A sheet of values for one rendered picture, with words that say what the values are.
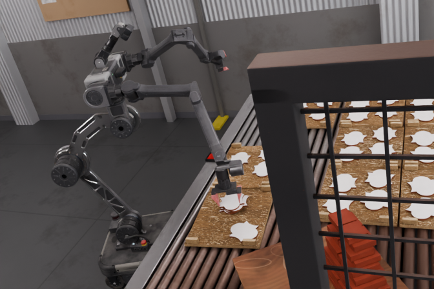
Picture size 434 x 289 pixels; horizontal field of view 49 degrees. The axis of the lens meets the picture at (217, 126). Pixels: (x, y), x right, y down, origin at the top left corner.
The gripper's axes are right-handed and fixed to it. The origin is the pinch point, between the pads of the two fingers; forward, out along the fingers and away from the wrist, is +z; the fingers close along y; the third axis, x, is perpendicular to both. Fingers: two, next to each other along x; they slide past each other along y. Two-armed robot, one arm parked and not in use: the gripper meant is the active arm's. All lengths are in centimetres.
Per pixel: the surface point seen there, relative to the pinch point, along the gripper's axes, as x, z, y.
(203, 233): -10.7, 7.2, -13.1
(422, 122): 57, 6, 106
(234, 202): 2.6, 2.4, 2.1
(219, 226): -7.2, 7.1, -5.7
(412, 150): 31, 6, 93
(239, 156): 50, 5, 4
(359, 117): 72, 4, 75
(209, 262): -28.2, 9.5, -9.8
